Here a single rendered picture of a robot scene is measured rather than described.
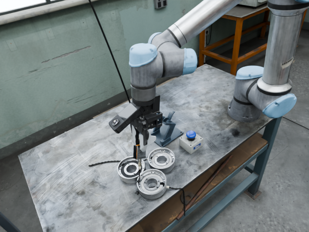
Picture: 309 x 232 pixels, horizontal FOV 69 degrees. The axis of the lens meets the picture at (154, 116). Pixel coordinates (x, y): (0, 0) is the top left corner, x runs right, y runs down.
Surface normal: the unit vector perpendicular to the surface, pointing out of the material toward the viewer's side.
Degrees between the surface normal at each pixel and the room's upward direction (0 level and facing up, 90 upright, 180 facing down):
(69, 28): 90
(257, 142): 0
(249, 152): 0
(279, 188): 0
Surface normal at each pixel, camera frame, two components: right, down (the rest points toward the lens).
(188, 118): -0.10, -0.77
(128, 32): 0.59, 0.46
